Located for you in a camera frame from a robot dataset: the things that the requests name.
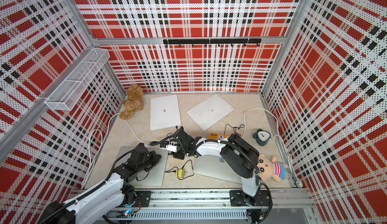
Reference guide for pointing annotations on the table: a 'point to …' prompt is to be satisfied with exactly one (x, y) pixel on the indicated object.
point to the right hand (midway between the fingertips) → (175, 149)
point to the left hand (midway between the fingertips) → (164, 155)
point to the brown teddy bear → (133, 102)
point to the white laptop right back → (210, 111)
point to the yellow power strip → (214, 135)
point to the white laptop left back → (165, 112)
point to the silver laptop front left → (154, 176)
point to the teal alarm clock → (262, 137)
